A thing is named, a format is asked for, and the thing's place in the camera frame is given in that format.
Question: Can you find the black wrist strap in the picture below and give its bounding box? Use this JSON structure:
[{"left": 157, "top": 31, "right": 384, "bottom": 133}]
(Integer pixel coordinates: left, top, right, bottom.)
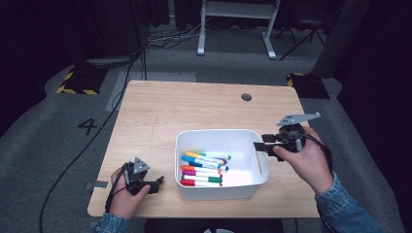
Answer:
[
  {"left": 302, "top": 133, "right": 334, "bottom": 173},
  {"left": 105, "top": 166, "right": 129, "bottom": 215}
]

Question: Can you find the white plastic storage box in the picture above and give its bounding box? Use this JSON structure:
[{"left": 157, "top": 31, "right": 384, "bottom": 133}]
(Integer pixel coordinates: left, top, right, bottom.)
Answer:
[{"left": 174, "top": 128, "right": 270, "bottom": 202}]

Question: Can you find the dark green marker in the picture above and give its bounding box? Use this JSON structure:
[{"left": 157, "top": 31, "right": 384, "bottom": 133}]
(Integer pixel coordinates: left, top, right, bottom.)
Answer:
[{"left": 182, "top": 175, "right": 223, "bottom": 184}]

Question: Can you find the grey tape piece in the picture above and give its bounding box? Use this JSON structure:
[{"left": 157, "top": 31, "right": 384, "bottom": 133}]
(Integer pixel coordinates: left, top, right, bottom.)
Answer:
[{"left": 86, "top": 180, "right": 110, "bottom": 190}]

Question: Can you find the long black floor cable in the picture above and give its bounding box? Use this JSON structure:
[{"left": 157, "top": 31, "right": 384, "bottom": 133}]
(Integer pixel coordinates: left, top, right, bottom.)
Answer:
[{"left": 38, "top": 48, "right": 145, "bottom": 233}]

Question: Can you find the black seat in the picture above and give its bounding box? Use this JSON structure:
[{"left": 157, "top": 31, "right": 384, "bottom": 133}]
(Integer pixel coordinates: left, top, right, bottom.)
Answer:
[{"left": 144, "top": 218, "right": 285, "bottom": 233}]

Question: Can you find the small grey white object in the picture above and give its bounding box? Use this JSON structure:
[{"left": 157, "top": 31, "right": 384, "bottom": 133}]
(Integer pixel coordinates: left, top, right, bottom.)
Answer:
[{"left": 203, "top": 227, "right": 235, "bottom": 233}]

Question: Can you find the grey stand base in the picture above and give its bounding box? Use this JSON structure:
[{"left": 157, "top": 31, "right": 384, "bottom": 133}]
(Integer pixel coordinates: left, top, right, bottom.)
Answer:
[{"left": 86, "top": 55, "right": 139, "bottom": 69}]

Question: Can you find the black folding stand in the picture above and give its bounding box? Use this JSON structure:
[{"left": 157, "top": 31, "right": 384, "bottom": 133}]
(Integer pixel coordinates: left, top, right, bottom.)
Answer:
[{"left": 275, "top": 13, "right": 328, "bottom": 61}]

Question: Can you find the black yellow striped floor base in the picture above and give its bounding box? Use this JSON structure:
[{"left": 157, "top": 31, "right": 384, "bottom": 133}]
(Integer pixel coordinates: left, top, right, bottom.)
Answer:
[
  {"left": 286, "top": 72, "right": 330, "bottom": 100},
  {"left": 55, "top": 64, "right": 110, "bottom": 96}
]

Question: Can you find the light blue marker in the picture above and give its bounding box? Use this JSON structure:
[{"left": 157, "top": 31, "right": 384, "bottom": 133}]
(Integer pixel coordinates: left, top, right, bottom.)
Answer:
[{"left": 181, "top": 155, "right": 225, "bottom": 170}]

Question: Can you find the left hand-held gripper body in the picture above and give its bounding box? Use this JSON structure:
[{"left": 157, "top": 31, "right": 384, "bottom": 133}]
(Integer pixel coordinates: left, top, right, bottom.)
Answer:
[{"left": 121, "top": 157, "right": 152, "bottom": 197}]

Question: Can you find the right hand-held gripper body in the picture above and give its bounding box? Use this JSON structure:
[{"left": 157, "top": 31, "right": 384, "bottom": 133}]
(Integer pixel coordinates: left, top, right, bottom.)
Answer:
[{"left": 276, "top": 112, "right": 323, "bottom": 153}]

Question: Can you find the person's right hand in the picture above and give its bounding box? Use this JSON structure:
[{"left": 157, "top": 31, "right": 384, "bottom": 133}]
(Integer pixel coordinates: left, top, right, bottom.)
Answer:
[{"left": 273, "top": 127, "right": 334, "bottom": 196}]

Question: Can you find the yellow marker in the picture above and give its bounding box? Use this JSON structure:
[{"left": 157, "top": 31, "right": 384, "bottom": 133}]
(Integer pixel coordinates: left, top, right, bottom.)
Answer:
[{"left": 185, "top": 150, "right": 227, "bottom": 163}]

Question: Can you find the dark blue marker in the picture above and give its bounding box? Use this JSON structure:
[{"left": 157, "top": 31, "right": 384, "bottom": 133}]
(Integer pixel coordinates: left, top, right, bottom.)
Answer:
[{"left": 189, "top": 162, "right": 230, "bottom": 172}]

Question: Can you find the person's left hand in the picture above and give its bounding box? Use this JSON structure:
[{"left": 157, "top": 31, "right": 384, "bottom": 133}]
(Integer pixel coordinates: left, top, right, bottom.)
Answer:
[{"left": 109, "top": 170, "right": 152, "bottom": 222}]

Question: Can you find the bright green marker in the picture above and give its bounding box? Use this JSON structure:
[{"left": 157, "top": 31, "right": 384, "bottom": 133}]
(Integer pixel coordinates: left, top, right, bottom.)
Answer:
[{"left": 197, "top": 151, "right": 232, "bottom": 161}]

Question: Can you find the white desk frame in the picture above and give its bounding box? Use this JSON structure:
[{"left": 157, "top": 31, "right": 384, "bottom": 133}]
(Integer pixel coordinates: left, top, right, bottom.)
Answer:
[{"left": 196, "top": 0, "right": 282, "bottom": 60}]

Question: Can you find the grey padded column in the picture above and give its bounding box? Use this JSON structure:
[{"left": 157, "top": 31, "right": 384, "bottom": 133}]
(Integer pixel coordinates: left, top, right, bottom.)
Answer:
[{"left": 311, "top": 0, "right": 372, "bottom": 80}]

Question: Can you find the orange marker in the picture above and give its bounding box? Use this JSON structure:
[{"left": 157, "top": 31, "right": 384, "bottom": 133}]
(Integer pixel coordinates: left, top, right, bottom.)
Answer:
[{"left": 180, "top": 164, "right": 224, "bottom": 177}]

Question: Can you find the bundle of floor cables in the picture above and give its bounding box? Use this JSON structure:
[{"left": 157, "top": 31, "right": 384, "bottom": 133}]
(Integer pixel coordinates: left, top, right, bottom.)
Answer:
[{"left": 144, "top": 18, "right": 203, "bottom": 50}]

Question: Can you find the red marker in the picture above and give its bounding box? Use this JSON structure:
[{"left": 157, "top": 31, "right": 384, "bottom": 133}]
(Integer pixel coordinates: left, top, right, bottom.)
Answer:
[{"left": 180, "top": 179, "right": 223, "bottom": 188}]

